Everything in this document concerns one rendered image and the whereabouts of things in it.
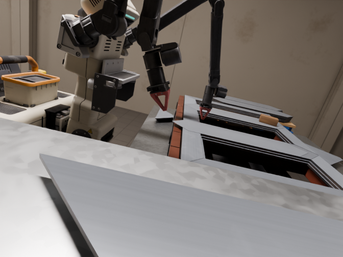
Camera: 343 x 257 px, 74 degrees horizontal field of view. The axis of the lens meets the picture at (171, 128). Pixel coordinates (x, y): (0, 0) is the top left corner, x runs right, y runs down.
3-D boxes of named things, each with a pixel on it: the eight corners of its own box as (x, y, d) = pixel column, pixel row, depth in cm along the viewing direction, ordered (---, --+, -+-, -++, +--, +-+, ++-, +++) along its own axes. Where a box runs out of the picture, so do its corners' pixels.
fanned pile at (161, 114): (174, 112, 196) (175, 108, 194) (171, 127, 159) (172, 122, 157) (160, 109, 195) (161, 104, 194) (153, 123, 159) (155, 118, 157)
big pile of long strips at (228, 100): (278, 113, 237) (280, 108, 235) (295, 126, 200) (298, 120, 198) (204, 96, 236) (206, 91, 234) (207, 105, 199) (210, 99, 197)
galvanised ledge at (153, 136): (175, 112, 206) (175, 109, 205) (156, 207, 84) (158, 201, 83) (153, 107, 206) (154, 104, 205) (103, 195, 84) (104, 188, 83)
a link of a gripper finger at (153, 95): (175, 105, 87) (170, 81, 84) (173, 110, 80) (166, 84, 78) (158, 109, 88) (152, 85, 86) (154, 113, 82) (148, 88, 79)
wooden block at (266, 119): (275, 124, 164) (277, 118, 162) (276, 126, 158) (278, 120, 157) (258, 120, 166) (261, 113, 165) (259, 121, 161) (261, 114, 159)
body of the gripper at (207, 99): (209, 107, 141) (212, 96, 140) (212, 107, 131) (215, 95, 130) (199, 105, 141) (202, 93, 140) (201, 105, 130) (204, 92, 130)
